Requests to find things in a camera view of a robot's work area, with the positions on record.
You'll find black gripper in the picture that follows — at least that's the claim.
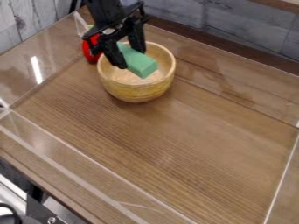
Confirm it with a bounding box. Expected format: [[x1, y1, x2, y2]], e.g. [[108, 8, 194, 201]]
[[83, 0, 148, 69]]

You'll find green rectangular block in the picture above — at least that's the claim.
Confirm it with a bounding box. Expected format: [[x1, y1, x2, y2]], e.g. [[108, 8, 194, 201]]
[[116, 42, 158, 79]]

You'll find light wooden bowl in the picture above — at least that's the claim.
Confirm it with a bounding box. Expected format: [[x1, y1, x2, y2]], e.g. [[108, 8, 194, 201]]
[[97, 41, 176, 103]]

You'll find red toy strawberry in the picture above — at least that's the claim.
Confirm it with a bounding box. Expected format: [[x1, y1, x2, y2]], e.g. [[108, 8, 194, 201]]
[[81, 34, 101, 64]]

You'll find clear acrylic tray wall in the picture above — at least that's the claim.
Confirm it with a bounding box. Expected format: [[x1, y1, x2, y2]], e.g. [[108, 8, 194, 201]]
[[0, 16, 299, 224]]

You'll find black metal table bracket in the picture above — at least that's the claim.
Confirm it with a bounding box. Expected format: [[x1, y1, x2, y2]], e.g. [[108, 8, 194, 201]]
[[0, 186, 68, 224]]

